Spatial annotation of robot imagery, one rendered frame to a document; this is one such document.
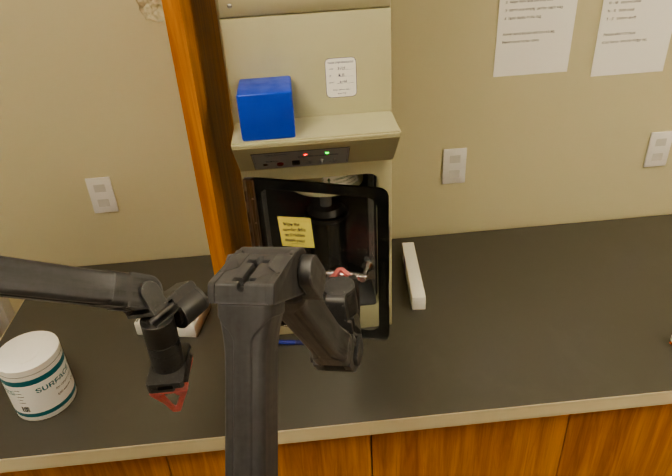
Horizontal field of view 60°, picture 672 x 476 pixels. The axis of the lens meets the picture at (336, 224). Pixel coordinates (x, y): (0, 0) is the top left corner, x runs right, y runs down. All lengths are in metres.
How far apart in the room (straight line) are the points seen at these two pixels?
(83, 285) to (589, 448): 1.18
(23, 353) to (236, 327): 0.86
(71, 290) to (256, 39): 0.56
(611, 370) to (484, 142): 0.72
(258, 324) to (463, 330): 0.95
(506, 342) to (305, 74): 0.79
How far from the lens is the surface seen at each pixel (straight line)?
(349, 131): 1.13
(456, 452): 1.48
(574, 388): 1.43
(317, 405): 1.34
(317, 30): 1.17
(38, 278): 0.96
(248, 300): 0.63
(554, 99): 1.83
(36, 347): 1.44
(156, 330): 1.05
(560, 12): 1.76
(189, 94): 1.12
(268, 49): 1.17
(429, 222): 1.88
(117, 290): 1.01
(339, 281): 1.07
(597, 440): 1.59
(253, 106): 1.09
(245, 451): 0.67
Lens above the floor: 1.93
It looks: 31 degrees down
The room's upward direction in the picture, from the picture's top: 3 degrees counter-clockwise
